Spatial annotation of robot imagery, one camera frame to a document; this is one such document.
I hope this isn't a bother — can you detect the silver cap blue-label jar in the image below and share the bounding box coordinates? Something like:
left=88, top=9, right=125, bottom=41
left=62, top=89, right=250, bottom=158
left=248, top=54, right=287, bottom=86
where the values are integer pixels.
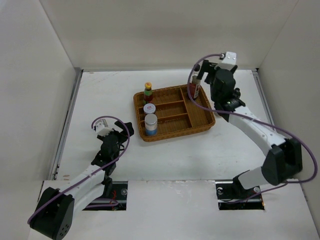
left=144, top=113, right=158, bottom=136

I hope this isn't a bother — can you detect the tall dark sauce bottle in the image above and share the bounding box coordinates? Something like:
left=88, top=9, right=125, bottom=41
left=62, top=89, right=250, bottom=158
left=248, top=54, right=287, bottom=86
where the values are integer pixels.
left=189, top=64, right=201, bottom=100

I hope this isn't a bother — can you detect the white lid red jar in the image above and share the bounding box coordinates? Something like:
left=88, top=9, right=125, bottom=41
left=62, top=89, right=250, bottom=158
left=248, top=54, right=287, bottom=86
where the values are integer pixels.
left=143, top=103, right=156, bottom=116

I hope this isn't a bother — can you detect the green red chili sauce bottle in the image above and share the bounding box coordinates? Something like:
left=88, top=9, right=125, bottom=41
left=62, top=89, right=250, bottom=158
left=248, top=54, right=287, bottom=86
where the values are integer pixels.
left=143, top=82, right=153, bottom=105

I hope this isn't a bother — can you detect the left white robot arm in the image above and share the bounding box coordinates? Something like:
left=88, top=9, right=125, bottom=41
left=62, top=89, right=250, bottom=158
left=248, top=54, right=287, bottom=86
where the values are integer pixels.
left=27, top=116, right=134, bottom=240

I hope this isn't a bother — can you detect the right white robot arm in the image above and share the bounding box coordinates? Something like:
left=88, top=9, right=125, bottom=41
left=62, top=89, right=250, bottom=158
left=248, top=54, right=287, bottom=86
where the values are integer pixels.
left=195, top=60, right=303, bottom=199

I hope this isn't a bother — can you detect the brown wicker divided tray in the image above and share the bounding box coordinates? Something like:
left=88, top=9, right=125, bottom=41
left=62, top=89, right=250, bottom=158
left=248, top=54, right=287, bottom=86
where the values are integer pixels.
left=133, top=84, right=216, bottom=142

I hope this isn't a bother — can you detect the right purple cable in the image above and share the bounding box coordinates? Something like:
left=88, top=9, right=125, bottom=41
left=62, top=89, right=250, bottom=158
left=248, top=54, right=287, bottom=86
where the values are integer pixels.
left=186, top=52, right=319, bottom=203

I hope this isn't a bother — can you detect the purple cable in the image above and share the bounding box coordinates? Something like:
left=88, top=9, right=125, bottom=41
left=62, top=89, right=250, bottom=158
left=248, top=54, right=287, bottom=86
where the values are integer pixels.
left=186, top=52, right=319, bottom=203
left=27, top=115, right=131, bottom=225

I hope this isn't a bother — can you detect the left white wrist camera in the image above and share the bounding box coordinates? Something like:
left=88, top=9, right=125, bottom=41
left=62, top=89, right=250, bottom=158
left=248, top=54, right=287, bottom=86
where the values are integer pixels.
left=93, top=118, right=113, bottom=137

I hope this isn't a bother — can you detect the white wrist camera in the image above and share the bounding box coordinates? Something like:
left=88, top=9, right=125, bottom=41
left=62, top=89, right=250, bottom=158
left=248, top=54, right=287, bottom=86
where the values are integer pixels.
left=93, top=118, right=113, bottom=137
left=217, top=51, right=237, bottom=71

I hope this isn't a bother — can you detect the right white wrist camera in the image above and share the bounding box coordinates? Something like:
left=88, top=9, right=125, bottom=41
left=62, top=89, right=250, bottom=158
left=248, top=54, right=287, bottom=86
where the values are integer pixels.
left=217, top=51, right=237, bottom=71

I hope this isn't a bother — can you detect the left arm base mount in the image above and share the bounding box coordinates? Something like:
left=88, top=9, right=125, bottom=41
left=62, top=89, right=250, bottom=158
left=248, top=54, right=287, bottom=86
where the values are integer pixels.
left=84, top=177, right=129, bottom=211

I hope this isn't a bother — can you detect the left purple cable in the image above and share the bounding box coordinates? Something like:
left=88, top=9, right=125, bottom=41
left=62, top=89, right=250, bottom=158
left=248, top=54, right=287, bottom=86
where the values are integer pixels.
left=27, top=115, right=131, bottom=225

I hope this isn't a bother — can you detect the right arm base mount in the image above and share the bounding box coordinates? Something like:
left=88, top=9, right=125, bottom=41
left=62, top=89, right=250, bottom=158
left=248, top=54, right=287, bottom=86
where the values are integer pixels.
left=215, top=177, right=265, bottom=211

